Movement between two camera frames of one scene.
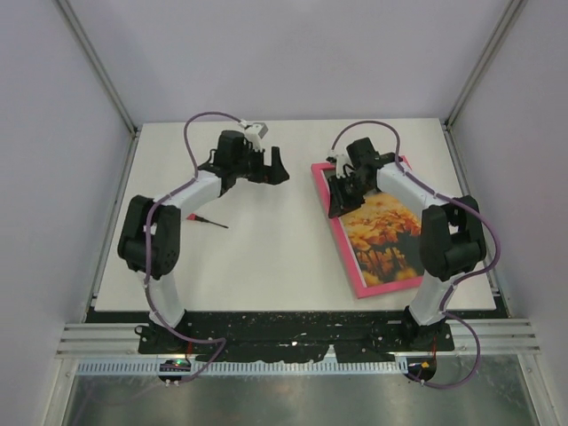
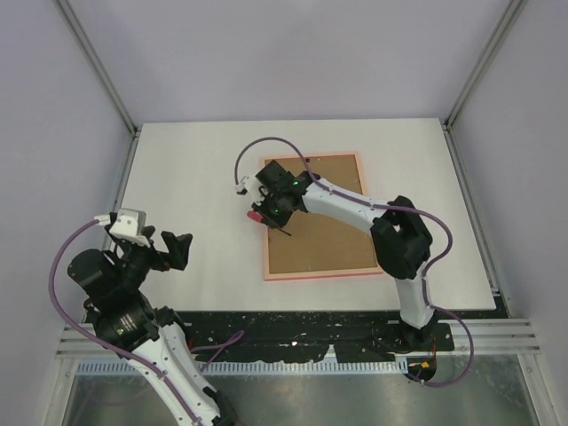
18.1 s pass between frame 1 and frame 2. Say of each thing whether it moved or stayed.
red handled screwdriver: moved
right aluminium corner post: stayed
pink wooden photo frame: moved
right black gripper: moved
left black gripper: moved
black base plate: stayed
